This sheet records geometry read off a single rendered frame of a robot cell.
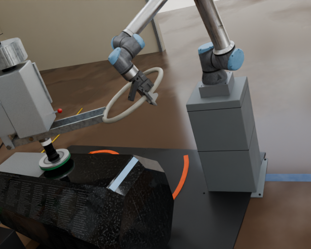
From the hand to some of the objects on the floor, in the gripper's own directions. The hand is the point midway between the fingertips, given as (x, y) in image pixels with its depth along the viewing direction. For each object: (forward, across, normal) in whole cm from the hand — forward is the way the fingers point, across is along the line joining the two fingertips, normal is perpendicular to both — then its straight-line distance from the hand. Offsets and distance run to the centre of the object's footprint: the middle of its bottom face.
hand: (152, 104), depth 203 cm
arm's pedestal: (+122, +58, -27) cm, 138 cm away
